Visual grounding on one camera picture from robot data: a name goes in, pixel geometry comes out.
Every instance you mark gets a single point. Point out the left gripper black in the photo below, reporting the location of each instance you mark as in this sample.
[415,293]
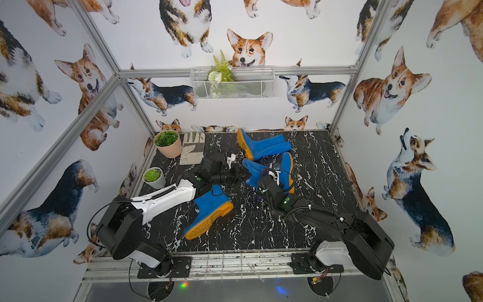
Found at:
[234,175]

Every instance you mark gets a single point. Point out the blue rubber boot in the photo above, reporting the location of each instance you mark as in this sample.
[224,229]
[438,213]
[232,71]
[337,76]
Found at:
[255,150]
[286,176]
[211,206]

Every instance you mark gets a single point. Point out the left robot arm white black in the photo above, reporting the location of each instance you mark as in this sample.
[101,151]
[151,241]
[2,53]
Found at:
[120,229]

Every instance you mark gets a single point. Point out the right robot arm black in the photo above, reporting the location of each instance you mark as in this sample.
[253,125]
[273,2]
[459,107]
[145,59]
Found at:
[369,247]

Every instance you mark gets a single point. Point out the white grey work glove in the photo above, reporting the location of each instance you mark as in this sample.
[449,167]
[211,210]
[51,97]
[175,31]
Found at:
[193,146]

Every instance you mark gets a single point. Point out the pink ribbed plant pot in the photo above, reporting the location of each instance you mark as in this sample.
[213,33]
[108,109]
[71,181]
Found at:
[172,151]

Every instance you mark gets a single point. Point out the small white plant pot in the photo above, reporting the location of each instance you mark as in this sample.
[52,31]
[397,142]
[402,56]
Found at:
[160,183]

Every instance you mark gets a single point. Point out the green plant in pink pot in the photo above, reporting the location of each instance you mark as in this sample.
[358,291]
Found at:
[166,138]

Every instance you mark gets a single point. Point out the green plant in white pot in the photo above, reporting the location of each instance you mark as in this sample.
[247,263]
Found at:
[152,175]

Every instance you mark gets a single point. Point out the fern and white flower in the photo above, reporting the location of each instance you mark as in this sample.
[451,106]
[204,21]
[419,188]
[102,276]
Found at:
[220,71]

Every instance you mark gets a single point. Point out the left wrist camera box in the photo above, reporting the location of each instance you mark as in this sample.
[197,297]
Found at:
[215,162]

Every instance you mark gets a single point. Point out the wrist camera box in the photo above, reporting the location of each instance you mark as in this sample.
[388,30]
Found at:
[275,170]
[215,162]

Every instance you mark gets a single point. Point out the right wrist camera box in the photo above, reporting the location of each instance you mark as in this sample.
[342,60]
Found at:
[275,170]

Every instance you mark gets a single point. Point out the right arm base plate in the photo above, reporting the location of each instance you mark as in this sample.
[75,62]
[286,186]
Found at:
[308,263]

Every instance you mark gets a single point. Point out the white wire wall basket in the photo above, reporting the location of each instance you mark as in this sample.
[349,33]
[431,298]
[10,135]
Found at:
[243,83]

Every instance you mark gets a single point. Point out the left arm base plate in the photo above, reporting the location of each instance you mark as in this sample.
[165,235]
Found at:
[174,267]

